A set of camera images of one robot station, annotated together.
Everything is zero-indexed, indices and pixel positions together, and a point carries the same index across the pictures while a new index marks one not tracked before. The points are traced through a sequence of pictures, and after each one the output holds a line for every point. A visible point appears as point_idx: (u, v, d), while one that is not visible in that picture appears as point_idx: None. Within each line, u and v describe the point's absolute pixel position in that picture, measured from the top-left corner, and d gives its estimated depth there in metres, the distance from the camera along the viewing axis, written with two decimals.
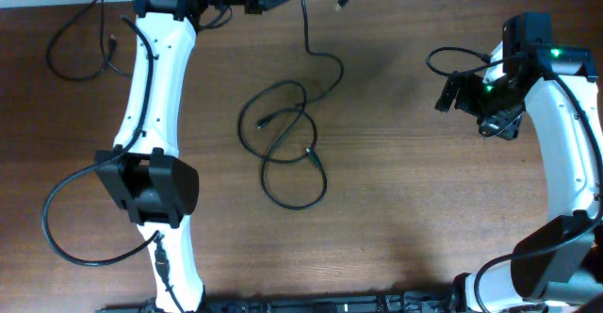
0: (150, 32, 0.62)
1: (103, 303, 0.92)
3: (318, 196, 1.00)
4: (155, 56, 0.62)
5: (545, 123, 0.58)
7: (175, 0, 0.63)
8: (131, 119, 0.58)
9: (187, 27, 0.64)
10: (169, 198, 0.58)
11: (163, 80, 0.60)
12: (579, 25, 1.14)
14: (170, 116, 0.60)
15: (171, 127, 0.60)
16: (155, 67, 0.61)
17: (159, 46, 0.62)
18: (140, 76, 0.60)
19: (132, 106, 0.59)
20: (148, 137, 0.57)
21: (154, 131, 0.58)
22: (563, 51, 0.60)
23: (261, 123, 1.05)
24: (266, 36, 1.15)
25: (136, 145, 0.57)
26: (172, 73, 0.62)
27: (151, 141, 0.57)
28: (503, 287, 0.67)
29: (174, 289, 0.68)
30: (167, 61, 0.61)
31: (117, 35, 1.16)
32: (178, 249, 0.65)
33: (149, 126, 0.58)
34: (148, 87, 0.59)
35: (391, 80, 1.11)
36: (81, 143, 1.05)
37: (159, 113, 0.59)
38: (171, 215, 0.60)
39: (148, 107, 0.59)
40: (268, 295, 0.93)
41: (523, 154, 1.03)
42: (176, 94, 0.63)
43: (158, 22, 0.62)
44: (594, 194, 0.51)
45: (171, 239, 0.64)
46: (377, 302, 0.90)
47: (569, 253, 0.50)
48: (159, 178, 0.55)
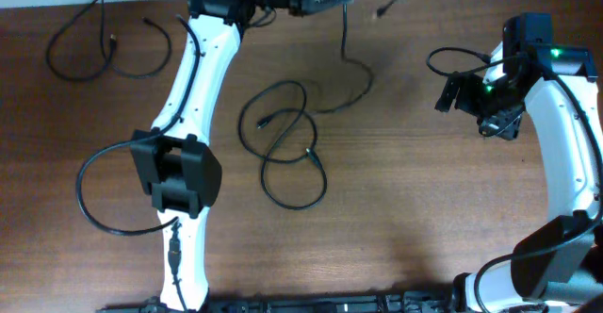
0: (201, 33, 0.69)
1: (103, 303, 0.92)
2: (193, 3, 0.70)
3: (318, 195, 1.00)
4: (202, 53, 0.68)
5: (545, 123, 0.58)
7: (225, 9, 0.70)
8: (171, 106, 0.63)
9: (235, 33, 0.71)
10: (194, 186, 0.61)
11: (205, 75, 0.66)
12: (579, 25, 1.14)
14: (207, 110, 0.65)
15: (206, 121, 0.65)
16: (202, 63, 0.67)
17: (206, 45, 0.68)
18: (186, 69, 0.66)
19: (174, 94, 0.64)
20: (185, 123, 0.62)
21: (191, 119, 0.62)
22: (562, 51, 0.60)
23: (261, 123, 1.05)
24: (266, 36, 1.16)
25: (172, 128, 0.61)
26: (215, 70, 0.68)
27: (187, 127, 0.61)
28: (504, 288, 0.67)
29: (181, 285, 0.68)
30: (211, 60, 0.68)
31: (117, 36, 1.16)
32: (193, 240, 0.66)
33: (187, 115, 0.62)
34: (191, 78, 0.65)
35: (391, 79, 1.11)
36: (81, 143, 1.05)
37: (198, 104, 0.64)
38: (192, 205, 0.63)
39: (188, 97, 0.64)
40: (269, 295, 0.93)
41: (523, 154, 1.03)
42: (215, 91, 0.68)
43: (209, 24, 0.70)
44: (594, 194, 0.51)
45: (187, 230, 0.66)
46: (377, 302, 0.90)
47: (569, 252, 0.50)
48: (189, 164, 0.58)
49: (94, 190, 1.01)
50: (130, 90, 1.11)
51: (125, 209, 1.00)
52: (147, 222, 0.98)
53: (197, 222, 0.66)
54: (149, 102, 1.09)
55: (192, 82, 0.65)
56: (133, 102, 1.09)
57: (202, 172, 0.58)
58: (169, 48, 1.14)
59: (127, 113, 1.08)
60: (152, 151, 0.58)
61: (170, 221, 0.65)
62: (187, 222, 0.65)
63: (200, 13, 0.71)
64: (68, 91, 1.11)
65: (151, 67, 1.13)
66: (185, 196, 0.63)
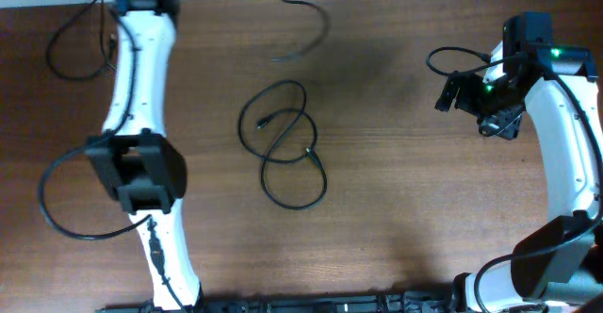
0: (134, 27, 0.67)
1: (103, 303, 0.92)
2: (119, 2, 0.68)
3: (318, 195, 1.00)
4: (138, 47, 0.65)
5: (545, 123, 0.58)
7: (153, 4, 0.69)
8: (118, 106, 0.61)
9: (168, 23, 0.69)
10: (160, 180, 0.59)
11: (147, 69, 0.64)
12: (580, 24, 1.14)
14: (155, 102, 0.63)
15: (156, 112, 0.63)
16: (140, 58, 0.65)
17: (141, 40, 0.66)
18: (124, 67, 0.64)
19: (119, 94, 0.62)
20: (136, 119, 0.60)
21: (140, 113, 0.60)
22: (563, 51, 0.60)
23: (261, 123, 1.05)
24: (266, 35, 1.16)
25: (125, 127, 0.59)
26: (155, 63, 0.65)
27: (139, 123, 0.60)
28: (504, 288, 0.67)
29: (171, 281, 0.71)
30: (150, 54, 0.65)
31: (117, 35, 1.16)
32: (171, 237, 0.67)
33: (137, 110, 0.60)
34: (133, 74, 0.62)
35: (391, 79, 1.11)
36: (82, 143, 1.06)
37: (145, 98, 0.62)
38: (163, 199, 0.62)
39: (134, 93, 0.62)
40: (268, 294, 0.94)
41: (523, 154, 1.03)
42: (160, 84, 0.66)
43: (140, 18, 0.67)
44: (594, 194, 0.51)
45: (163, 228, 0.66)
46: (377, 301, 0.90)
47: (570, 253, 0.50)
48: (150, 158, 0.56)
49: (94, 190, 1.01)
50: None
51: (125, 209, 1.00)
52: None
53: (171, 218, 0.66)
54: None
55: (135, 77, 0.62)
56: None
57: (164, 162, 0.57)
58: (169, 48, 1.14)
59: None
60: (108, 154, 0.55)
61: (143, 219, 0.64)
62: (163, 219, 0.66)
63: (128, 10, 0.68)
64: (67, 91, 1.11)
65: None
66: (153, 193, 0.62)
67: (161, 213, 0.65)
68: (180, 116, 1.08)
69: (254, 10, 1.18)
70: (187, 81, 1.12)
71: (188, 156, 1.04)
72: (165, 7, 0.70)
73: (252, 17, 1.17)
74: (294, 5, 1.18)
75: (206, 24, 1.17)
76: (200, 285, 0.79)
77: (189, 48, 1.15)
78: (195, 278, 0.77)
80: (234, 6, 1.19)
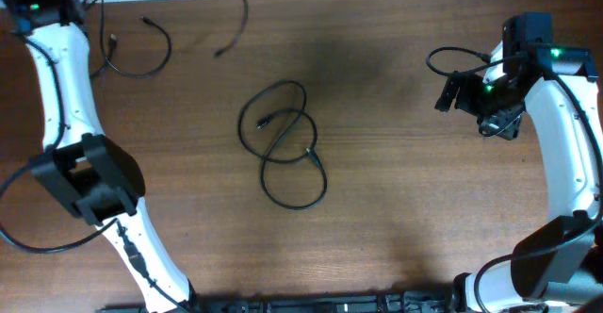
0: (44, 42, 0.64)
1: (103, 303, 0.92)
2: (19, 23, 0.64)
3: (318, 196, 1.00)
4: (56, 60, 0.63)
5: (545, 123, 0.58)
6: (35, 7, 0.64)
7: (57, 17, 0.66)
8: (52, 121, 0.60)
9: (75, 30, 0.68)
10: (115, 182, 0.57)
11: (70, 78, 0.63)
12: (579, 24, 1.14)
14: (88, 107, 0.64)
15: (90, 116, 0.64)
16: (61, 70, 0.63)
17: (56, 53, 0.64)
18: (46, 82, 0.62)
19: (49, 109, 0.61)
20: (73, 128, 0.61)
21: (77, 122, 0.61)
22: (563, 51, 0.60)
23: (261, 123, 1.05)
24: (265, 35, 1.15)
25: (65, 140, 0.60)
26: (76, 72, 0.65)
27: (78, 131, 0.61)
28: (504, 288, 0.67)
29: (158, 284, 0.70)
30: (68, 63, 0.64)
31: (117, 35, 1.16)
32: (145, 237, 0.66)
33: (72, 120, 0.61)
34: (59, 88, 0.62)
35: (390, 79, 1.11)
36: None
37: (75, 105, 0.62)
38: (124, 202, 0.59)
39: (64, 103, 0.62)
40: (269, 294, 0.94)
41: (523, 153, 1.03)
42: (87, 90, 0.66)
43: (51, 31, 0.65)
44: (594, 194, 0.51)
45: (134, 230, 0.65)
46: (377, 302, 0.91)
47: (570, 253, 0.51)
48: (98, 160, 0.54)
49: None
50: (129, 90, 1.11)
51: None
52: None
53: (139, 218, 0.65)
54: (148, 103, 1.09)
55: (62, 90, 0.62)
56: (132, 103, 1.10)
57: (111, 160, 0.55)
58: (169, 49, 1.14)
59: (126, 114, 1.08)
60: (55, 167, 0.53)
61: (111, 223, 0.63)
62: (131, 221, 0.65)
63: (33, 28, 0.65)
64: None
65: (151, 67, 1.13)
66: (114, 199, 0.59)
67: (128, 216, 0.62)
68: (180, 116, 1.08)
69: (254, 10, 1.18)
70: (187, 81, 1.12)
71: (188, 156, 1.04)
72: (71, 17, 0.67)
73: (252, 17, 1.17)
74: (294, 5, 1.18)
75: (205, 24, 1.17)
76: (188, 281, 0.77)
77: (189, 48, 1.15)
78: (186, 283, 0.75)
80: (233, 6, 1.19)
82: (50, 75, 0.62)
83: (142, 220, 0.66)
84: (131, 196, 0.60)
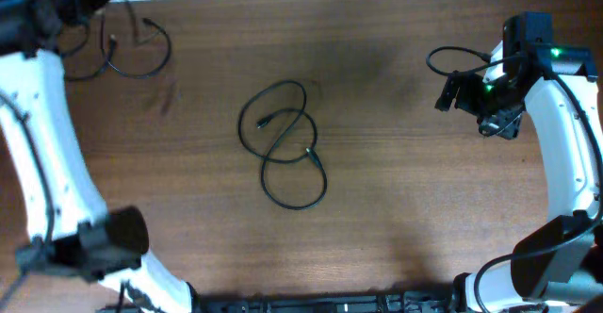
0: (7, 85, 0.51)
1: (103, 303, 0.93)
2: None
3: (318, 196, 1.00)
4: (25, 114, 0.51)
5: (545, 123, 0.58)
6: None
7: None
8: (36, 201, 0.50)
9: (45, 60, 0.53)
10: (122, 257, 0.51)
11: (49, 141, 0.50)
12: (579, 25, 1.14)
14: (81, 178, 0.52)
15: (83, 183, 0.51)
16: (35, 128, 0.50)
17: (23, 102, 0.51)
18: (20, 147, 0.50)
19: (29, 189, 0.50)
20: (64, 214, 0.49)
21: (69, 205, 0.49)
22: (563, 50, 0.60)
23: (261, 123, 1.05)
24: (266, 35, 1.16)
25: (57, 225, 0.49)
26: (54, 128, 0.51)
27: (69, 216, 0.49)
28: (503, 288, 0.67)
29: (161, 306, 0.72)
30: (42, 117, 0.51)
31: (117, 35, 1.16)
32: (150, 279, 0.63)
33: (60, 203, 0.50)
34: (36, 157, 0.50)
35: (391, 80, 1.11)
36: (82, 143, 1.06)
37: (63, 181, 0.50)
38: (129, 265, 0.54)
39: (50, 181, 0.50)
40: (269, 294, 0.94)
41: (523, 153, 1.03)
42: (75, 151, 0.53)
43: (9, 69, 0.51)
44: (594, 194, 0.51)
45: (138, 279, 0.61)
46: (377, 301, 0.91)
47: (570, 253, 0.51)
48: (103, 252, 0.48)
49: None
50: (130, 90, 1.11)
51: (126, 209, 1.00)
52: (148, 222, 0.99)
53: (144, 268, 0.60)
54: (149, 103, 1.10)
55: (41, 157, 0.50)
56: (133, 103, 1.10)
57: (114, 246, 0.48)
58: (169, 49, 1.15)
59: (126, 114, 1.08)
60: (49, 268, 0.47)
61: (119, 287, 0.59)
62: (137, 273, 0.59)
63: None
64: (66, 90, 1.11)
65: (151, 67, 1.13)
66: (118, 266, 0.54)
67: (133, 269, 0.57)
68: (180, 116, 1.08)
69: (254, 11, 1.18)
70: (187, 81, 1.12)
71: (188, 156, 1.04)
72: None
73: (252, 17, 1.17)
74: (294, 5, 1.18)
75: (206, 24, 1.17)
76: (187, 284, 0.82)
77: (189, 48, 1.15)
78: (188, 293, 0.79)
80: (234, 6, 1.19)
82: (23, 138, 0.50)
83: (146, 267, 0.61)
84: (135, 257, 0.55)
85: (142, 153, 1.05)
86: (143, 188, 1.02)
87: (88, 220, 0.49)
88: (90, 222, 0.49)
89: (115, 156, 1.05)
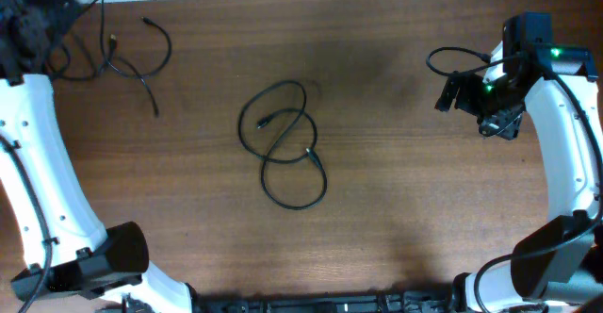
0: None
1: (102, 303, 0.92)
2: None
3: (318, 196, 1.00)
4: (16, 143, 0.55)
5: (545, 123, 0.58)
6: None
7: None
8: (30, 229, 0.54)
9: (30, 84, 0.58)
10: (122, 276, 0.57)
11: (40, 170, 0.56)
12: (578, 25, 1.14)
14: (74, 204, 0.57)
15: (80, 211, 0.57)
16: (26, 156, 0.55)
17: (12, 132, 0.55)
18: (10, 175, 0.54)
19: (23, 216, 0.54)
20: (61, 241, 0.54)
21: (64, 232, 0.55)
22: (563, 50, 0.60)
23: (261, 123, 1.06)
24: (266, 36, 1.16)
25: (55, 255, 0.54)
26: (46, 156, 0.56)
27: (67, 244, 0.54)
28: (504, 288, 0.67)
29: None
30: (36, 146, 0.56)
31: (117, 35, 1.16)
32: (149, 291, 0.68)
33: (57, 232, 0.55)
34: (28, 185, 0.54)
35: (391, 80, 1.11)
36: (82, 144, 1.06)
37: (60, 210, 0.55)
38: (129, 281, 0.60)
39: (45, 209, 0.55)
40: (269, 294, 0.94)
41: (523, 153, 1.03)
42: (68, 173, 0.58)
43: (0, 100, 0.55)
44: (594, 194, 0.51)
45: (138, 290, 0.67)
46: (377, 301, 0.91)
47: (569, 253, 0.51)
48: (104, 275, 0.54)
49: (95, 191, 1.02)
50: (130, 90, 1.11)
51: (126, 209, 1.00)
52: (148, 223, 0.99)
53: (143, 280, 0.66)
54: (149, 103, 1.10)
55: (39, 191, 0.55)
56: (133, 103, 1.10)
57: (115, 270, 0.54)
58: (169, 49, 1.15)
59: (127, 114, 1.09)
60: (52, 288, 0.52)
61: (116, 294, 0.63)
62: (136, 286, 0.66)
63: None
64: (66, 91, 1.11)
65: (150, 67, 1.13)
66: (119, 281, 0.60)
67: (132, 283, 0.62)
68: (180, 116, 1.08)
69: (254, 11, 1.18)
70: (187, 81, 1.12)
71: (188, 156, 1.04)
72: None
73: (252, 17, 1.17)
74: (294, 5, 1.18)
75: (206, 24, 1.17)
76: (187, 287, 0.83)
77: (189, 48, 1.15)
78: (187, 296, 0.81)
80: (234, 6, 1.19)
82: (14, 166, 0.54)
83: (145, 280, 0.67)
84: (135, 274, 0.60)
85: (142, 153, 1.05)
86: (143, 188, 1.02)
87: (86, 245, 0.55)
88: (90, 247, 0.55)
89: (115, 156, 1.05)
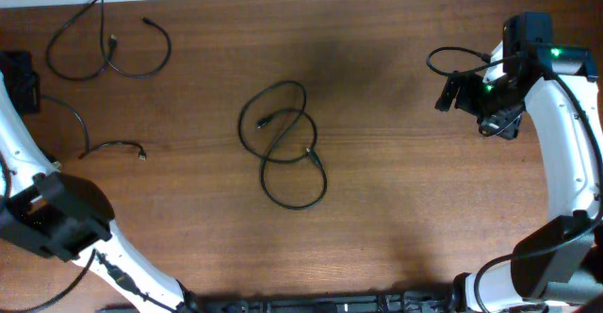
0: None
1: (103, 303, 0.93)
2: None
3: (318, 196, 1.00)
4: None
5: (545, 123, 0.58)
6: None
7: None
8: None
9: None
10: (83, 214, 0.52)
11: None
12: (579, 25, 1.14)
14: (27, 144, 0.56)
15: (33, 149, 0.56)
16: None
17: None
18: None
19: None
20: (19, 172, 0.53)
21: (22, 163, 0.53)
22: (563, 50, 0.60)
23: (261, 123, 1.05)
24: (266, 35, 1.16)
25: (17, 186, 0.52)
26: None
27: (25, 172, 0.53)
28: (503, 288, 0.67)
29: (152, 295, 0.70)
30: None
31: (117, 35, 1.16)
32: (126, 257, 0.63)
33: (17, 164, 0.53)
34: None
35: (391, 80, 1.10)
36: (82, 144, 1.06)
37: (14, 146, 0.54)
38: (97, 230, 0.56)
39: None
40: (269, 294, 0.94)
41: (523, 153, 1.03)
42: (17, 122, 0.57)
43: None
44: (594, 194, 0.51)
45: (114, 254, 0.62)
46: (377, 301, 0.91)
47: (569, 253, 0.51)
48: (59, 202, 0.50)
49: None
50: (130, 90, 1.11)
51: (126, 210, 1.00)
52: (148, 223, 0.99)
53: (117, 240, 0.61)
54: (149, 103, 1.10)
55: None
56: (133, 103, 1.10)
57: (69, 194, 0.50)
58: (169, 49, 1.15)
59: (127, 114, 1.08)
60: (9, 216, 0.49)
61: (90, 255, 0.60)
62: (109, 246, 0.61)
63: None
64: (67, 91, 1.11)
65: (150, 67, 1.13)
66: (86, 231, 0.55)
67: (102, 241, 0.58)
68: (179, 116, 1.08)
69: (254, 11, 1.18)
70: (187, 81, 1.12)
71: (187, 156, 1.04)
72: None
73: (252, 17, 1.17)
74: (294, 5, 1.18)
75: (206, 24, 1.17)
76: (177, 281, 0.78)
77: (190, 48, 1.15)
78: (177, 288, 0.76)
80: (234, 6, 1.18)
82: None
83: (120, 241, 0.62)
84: (101, 222, 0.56)
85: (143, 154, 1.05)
86: (143, 188, 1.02)
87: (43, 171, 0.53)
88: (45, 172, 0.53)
89: (115, 156, 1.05)
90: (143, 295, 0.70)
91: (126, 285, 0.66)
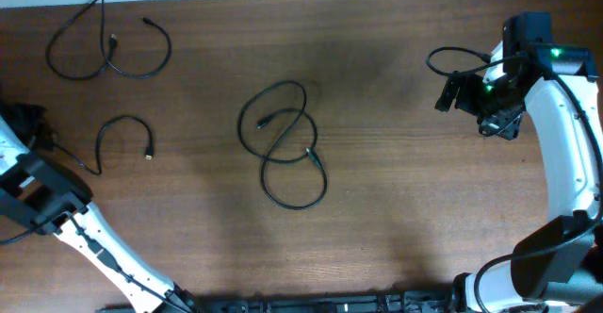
0: None
1: (102, 303, 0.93)
2: None
3: (318, 195, 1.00)
4: None
5: (545, 123, 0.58)
6: None
7: None
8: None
9: None
10: (64, 187, 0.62)
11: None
12: (579, 26, 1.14)
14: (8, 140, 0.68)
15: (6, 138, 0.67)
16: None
17: None
18: None
19: None
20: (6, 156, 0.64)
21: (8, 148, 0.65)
22: (563, 50, 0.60)
23: (261, 123, 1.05)
24: (266, 35, 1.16)
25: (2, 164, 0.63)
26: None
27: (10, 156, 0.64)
28: (504, 288, 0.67)
29: (138, 279, 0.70)
30: None
31: (117, 35, 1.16)
32: (105, 232, 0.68)
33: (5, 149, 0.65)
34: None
35: (391, 79, 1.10)
36: (81, 143, 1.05)
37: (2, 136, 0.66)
38: (76, 204, 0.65)
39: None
40: (268, 294, 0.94)
41: (523, 154, 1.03)
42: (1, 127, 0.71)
43: None
44: (594, 194, 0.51)
45: (92, 228, 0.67)
46: (377, 301, 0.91)
47: (570, 252, 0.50)
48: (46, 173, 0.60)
49: (95, 191, 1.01)
50: (130, 90, 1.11)
51: (126, 209, 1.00)
52: (147, 223, 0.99)
53: (94, 215, 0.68)
54: (149, 103, 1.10)
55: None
56: (133, 103, 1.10)
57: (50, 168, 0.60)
58: (169, 48, 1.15)
59: (128, 114, 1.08)
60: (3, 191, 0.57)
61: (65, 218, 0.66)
62: (88, 220, 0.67)
63: None
64: (67, 90, 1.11)
65: (151, 66, 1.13)
66: (68, 205, 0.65)
67: (80, 214, 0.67)
68: (179, 116, 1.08)
69: (254, 11, 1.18)
70: (186, 80, 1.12)
71: (187, 156, 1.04)
72: None
73: (252, 18, 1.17)
74: (294, 5, 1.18)
75: (206, 24, 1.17)
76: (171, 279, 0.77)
77: (190, 48, 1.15)
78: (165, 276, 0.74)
80: (234, 6, 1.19)
82: None
83: (97, 217, 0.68)
84: (81, 197, 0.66)
85: (142, 153, 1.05)
86: (143, 188, 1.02)
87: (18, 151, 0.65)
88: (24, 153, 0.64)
89: (114, 156, 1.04)
90: (127, 276, 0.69)
91: (107, 262, 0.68)
